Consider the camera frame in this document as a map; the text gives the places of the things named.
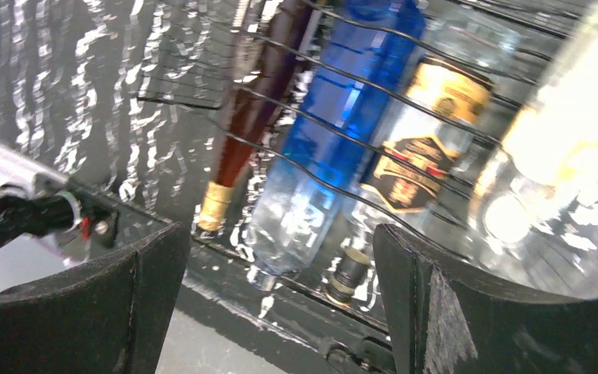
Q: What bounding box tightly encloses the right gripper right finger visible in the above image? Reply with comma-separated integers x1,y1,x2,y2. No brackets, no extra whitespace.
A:
373,224,598,373

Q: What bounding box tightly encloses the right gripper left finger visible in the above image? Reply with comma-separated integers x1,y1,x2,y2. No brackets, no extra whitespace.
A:
0,224,190,373

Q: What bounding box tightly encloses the clear bottle black gold label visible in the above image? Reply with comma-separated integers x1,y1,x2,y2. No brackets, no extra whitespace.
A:
325,17,521,304

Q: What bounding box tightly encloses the blue clear glass bottle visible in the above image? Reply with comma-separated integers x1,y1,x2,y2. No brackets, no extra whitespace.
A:
245,1,426,291

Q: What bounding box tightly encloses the dark red gold-foil wine bottle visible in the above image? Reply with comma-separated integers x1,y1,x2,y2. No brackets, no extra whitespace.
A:
197,1,315,232

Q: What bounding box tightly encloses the black wire wine rack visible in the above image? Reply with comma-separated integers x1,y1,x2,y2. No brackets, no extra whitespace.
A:
136,0,589,259

